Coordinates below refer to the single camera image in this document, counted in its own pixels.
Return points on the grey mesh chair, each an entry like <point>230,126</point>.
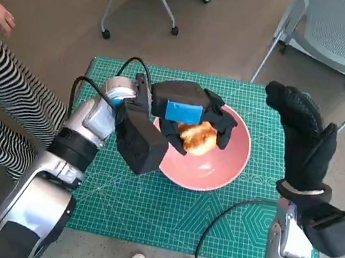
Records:
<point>343,28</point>

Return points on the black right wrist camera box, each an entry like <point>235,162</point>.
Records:
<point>332,231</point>

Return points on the grey chair with castors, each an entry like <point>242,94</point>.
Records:
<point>106,33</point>

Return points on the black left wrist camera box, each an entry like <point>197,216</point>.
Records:
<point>138,140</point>

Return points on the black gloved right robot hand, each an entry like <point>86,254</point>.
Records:
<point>306,145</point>

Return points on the person's hand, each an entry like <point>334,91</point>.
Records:
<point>2,17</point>

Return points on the pink bowl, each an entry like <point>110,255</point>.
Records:
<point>211,170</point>

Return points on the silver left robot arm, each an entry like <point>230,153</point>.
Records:
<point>35,199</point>

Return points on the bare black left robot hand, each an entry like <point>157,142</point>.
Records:
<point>180,97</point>

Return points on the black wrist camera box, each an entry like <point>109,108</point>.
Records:
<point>138,140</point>
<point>332,231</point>

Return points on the green cutting mat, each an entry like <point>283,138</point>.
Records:
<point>147,213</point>

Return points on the orange striped toy bread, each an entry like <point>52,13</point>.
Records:
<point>198,137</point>

